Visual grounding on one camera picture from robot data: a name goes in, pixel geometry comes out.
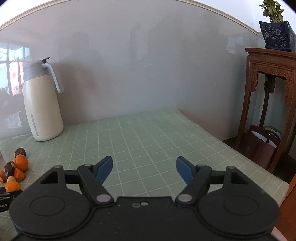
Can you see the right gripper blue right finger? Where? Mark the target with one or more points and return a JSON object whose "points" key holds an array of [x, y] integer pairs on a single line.
{"points": [[186, 169]]}

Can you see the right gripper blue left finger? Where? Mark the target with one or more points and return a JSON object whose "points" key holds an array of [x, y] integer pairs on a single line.
{"points": [[103, 168]]}

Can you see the small tan longan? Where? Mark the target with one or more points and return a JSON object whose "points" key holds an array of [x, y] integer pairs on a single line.
{"points": [[11, 178]]}

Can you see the hidden small orange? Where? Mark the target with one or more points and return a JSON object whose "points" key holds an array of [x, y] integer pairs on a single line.
{"points": [[19, 175]]}

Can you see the large dark passion fruit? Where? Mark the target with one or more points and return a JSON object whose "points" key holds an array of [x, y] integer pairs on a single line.
{"points": [[9, 169]]}

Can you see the dark red paper bag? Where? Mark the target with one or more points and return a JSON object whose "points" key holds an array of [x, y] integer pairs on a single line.
{"points": [[260, 144]]}

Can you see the white thermos jug grey lid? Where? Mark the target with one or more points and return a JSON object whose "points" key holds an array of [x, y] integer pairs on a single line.
{"points": [[40, 88]]}

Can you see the wooden plant stand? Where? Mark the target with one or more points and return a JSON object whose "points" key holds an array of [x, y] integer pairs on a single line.
{"points": [[273, 64]]}

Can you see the blue ceramic plant pot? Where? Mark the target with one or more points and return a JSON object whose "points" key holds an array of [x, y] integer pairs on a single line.
{"points": [[278, 36]]}

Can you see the green potted plant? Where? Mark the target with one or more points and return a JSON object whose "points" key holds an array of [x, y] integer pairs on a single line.
{"points": [[272, 10]]}

